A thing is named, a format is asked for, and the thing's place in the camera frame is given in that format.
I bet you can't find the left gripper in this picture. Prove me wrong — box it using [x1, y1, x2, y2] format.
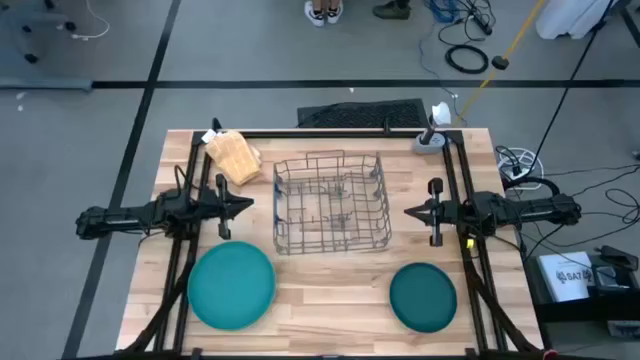
[199, 173, 255, 241]

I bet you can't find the grey office chair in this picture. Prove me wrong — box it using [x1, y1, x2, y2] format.
[0, 0, 79, 65]

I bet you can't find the black floor mat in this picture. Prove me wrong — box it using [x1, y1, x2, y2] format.
[297, 98, 430, 129]

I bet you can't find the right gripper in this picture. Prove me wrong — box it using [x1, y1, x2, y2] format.
[403, 177, 467, 248]

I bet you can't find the tan sponge block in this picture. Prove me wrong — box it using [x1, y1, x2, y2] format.
[204, 129, 262, 187]

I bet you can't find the white booklet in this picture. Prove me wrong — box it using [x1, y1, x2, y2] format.
[537, 251, 596, 304]

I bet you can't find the blue cable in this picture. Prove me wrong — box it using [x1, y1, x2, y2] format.
[418, 0, 460, 99]

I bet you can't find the white power strip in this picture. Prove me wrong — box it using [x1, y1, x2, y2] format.
[496, 146, 545, 191]

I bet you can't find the dark green plate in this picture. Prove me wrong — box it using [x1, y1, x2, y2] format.
[388, 262, 459, 335]

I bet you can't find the black handheld device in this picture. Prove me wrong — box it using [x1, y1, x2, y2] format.
[598, 244, 640, 272]

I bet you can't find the white bag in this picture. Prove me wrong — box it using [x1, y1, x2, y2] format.
[535, 0, 617, 41]

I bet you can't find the grey brush holder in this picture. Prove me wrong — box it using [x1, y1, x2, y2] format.
[412, 130, 447, 155]

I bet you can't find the person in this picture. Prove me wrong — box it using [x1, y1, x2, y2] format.
[303, 0, 345, 27]
[372, 0, 412, 21]

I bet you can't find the grey wire dish rack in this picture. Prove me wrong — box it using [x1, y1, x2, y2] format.
[272, 149, 394, 256]

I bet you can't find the black power strip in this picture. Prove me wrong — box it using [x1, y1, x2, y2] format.
[469, 8, 495, 37]

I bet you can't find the black side cart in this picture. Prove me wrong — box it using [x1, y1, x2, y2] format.
[524, 249, 640, 341]

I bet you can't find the teal plate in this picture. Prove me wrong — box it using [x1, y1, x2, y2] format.
[187, 240, 278, 332]

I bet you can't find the coiled black cable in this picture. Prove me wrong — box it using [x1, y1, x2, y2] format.
[444, 43, 490, 75]

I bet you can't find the long black cable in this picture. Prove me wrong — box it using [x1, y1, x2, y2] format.
[530, 0, 617, 174]

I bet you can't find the white cable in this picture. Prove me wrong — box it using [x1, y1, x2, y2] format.
[69, 0, 111, 41]

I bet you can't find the black table frame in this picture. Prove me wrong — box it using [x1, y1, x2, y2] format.
[117, 128, 546, 360]

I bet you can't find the grey floor cable cover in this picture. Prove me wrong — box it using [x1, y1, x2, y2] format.
[0, 77, 94, 92]

